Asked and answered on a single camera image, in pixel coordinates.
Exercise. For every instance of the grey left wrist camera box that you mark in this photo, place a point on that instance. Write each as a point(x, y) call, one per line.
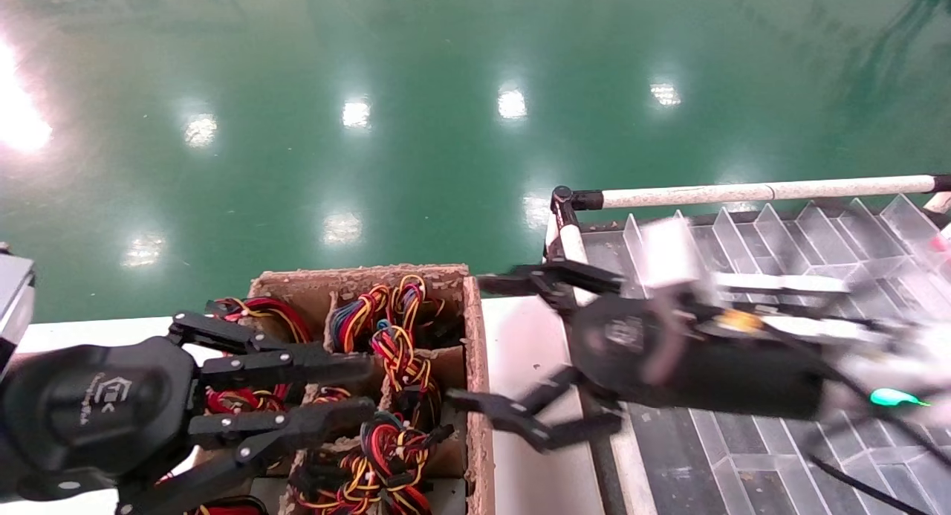
point(13, 296)

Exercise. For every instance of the white pipe cart frame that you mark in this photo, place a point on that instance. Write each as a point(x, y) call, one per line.
point(743, 193)

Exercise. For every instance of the grey power supply unit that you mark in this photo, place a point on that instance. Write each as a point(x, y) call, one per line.
point(669, 255)

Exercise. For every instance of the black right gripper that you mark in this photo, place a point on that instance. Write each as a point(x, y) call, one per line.
point(669, 359)

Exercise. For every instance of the clear acrylic divider tray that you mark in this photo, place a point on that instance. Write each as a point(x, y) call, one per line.
point(780, 240)

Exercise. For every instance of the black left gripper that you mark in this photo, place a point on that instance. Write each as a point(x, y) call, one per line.
point(82, 418)

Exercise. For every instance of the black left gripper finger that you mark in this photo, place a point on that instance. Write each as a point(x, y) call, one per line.
point(297, 368)

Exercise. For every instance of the white red label card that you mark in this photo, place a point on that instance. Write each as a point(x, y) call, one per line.
point(945, 249)

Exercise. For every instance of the brown cardboard divider box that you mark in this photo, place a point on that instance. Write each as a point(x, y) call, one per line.
point(479, 396)

